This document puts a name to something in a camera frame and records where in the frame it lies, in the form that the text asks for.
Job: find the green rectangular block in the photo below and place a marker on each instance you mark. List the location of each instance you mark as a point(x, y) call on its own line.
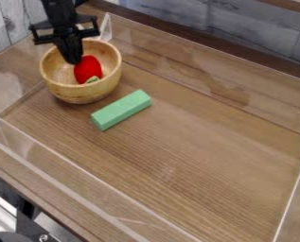
point(120, 110)

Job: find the black metal mount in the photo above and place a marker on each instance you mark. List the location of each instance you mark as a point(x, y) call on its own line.
point(32, 230)

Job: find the clear acrylic tray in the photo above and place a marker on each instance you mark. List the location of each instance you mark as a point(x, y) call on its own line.
point(192, 171)

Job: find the clear acrylic corner bracket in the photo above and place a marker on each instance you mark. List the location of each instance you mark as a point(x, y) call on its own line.
point(106, 34)

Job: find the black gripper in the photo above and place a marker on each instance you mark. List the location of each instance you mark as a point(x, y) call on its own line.
point(69, 44)

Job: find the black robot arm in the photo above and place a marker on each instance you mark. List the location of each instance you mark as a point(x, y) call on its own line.
point(61, 12)

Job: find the red plush strawberry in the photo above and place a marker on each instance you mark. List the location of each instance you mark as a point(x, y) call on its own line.
point(88, 69)

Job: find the wooden bowl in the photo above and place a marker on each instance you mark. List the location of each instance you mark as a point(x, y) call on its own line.
point(57, 73)

